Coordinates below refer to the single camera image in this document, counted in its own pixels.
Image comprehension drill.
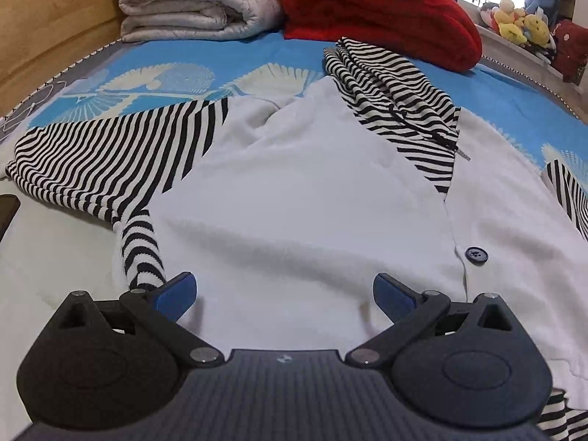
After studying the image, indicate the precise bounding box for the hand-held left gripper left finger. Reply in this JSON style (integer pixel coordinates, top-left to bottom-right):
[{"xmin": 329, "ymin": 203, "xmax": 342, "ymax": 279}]
[{"xmin": 44, "ymin": 272, "xmax": 226, "ymax": 369}]

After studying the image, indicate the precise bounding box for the blue crane print bed sheet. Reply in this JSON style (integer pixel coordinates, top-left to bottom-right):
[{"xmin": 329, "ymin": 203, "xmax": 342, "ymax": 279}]
[{"xmin": 0, "ymin": 32, "xmax": 588, "ymax": 437}]

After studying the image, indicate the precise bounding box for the white striped hooded cardigan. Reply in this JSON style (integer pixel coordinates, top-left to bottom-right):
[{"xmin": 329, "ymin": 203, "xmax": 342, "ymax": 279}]
[{"xmin": 4, "ymin": 37, "xmax": 588, "ymax": 441}]

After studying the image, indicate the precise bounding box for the red blanket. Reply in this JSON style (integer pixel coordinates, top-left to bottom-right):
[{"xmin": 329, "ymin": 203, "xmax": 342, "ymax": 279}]
[{"xmin": 281, "ymin": 0, "xmax": 483, "ymax": 73}]

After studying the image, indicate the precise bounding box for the dark flat object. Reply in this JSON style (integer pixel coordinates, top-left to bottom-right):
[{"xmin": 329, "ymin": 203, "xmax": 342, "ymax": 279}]
[{"xmin": 0, "ymin": 195, "xmax": 22, "ymax": 242}]

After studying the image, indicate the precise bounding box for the pile of plush toys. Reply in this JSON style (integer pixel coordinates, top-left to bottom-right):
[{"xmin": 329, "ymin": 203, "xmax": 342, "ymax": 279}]
[{"xmin": 478, "ymin": 0, "xmax": 559, "ymax": 62}]

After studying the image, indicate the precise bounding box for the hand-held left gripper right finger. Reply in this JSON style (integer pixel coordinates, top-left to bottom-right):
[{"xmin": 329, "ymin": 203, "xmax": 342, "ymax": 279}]
[{"xmin": 344, "ymin": 273, "xmax": 525, "ymax": 369}]

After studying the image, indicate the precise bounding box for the folded white quilt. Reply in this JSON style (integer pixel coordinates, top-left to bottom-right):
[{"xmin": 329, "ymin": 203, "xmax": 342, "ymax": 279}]
[{"xmin": 109, "ymin": 0, "xmax": 295, "ymax": 44}]

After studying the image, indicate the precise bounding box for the wooden headboard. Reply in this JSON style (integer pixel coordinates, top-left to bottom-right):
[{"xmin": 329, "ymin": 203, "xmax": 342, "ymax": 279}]
[{"xmin": 0, "ymin": 0, "xmax": 127, "ymax": 118}]

